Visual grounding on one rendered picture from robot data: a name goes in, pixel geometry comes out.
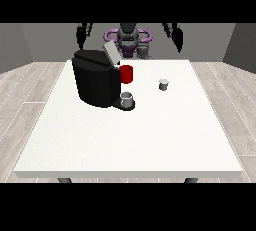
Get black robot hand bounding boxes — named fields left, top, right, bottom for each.
left=76, top=23, right=94, bottom=51
left=161, top=23, right=185, bottom=54

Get pale grey machine lid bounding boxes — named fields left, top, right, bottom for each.
left=102, top=40, right=122, bottom=67

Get black coffee machine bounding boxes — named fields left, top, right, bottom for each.
left=71, top=48, right=137, bottom=112

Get small grey coffee pod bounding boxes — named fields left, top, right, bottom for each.
left=158, top=78, right=170, bottom=92

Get red pod holder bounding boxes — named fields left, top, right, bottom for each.
left=119, top=64, right=134, bottom=85

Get grey robot trunk purple rings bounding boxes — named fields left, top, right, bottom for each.
left=103, top=23, right=155, bottom=60

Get small grey cup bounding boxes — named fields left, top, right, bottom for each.
left=120, top=91, right=134, bottom=108

